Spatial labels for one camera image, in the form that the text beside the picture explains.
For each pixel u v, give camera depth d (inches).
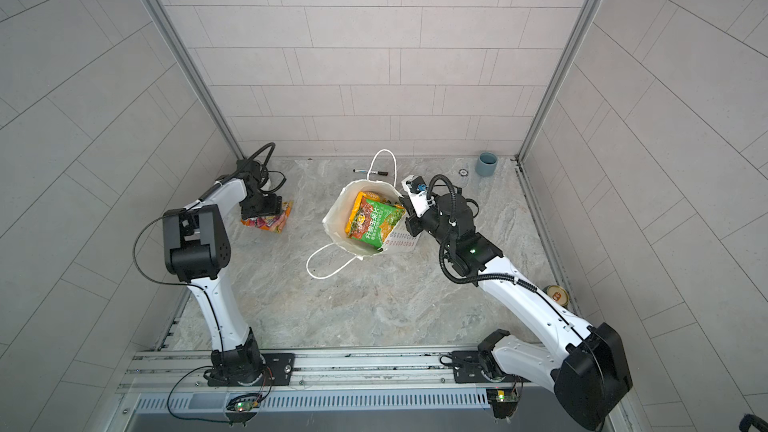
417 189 23.9
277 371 27.8
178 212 21.3
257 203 32.7
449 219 21.0
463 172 44.0
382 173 44.7
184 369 28.4
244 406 25.3
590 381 17.7
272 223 37.5
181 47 33.4
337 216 31.7
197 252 21.0
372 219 31.7
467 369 28.3
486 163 41.6
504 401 27.1
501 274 19.5
